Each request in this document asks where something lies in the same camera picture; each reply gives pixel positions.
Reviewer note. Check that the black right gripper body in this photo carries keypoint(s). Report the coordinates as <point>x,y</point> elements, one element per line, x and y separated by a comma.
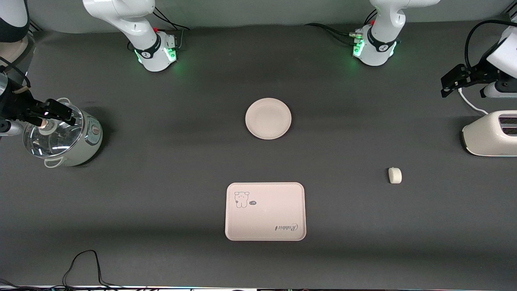
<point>16,105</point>

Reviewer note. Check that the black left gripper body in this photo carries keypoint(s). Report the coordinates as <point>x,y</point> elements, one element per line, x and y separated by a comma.
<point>480,74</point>

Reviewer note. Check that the small white bun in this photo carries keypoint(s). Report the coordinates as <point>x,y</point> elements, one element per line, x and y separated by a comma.
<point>395,175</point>

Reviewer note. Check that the round beige plate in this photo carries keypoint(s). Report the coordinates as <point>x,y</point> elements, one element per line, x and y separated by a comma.
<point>268,119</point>

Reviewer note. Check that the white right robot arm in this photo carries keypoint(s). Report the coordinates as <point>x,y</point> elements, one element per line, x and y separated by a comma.
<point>137,28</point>

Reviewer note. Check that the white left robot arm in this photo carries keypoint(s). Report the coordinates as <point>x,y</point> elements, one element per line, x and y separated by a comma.
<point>381,36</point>

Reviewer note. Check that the beige rectangular tray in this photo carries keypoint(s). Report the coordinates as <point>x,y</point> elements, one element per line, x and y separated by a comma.
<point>265,211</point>

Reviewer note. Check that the glass pot lid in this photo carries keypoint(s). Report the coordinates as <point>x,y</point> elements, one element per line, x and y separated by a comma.
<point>56,141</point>

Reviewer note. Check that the pale green electric pot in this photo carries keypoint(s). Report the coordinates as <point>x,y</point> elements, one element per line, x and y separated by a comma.
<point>91,139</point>

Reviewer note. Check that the beige round appliance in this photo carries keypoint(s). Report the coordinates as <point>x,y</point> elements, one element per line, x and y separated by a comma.
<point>18,50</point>

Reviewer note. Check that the cream white toaster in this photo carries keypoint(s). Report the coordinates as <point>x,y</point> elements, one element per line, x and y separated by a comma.
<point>490,137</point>

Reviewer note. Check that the dark grey table mat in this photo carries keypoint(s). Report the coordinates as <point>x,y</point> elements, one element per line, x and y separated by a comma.
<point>363,226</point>

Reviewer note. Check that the grey aluminium frame rail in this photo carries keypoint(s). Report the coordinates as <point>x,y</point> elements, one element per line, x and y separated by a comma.
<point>34,26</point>

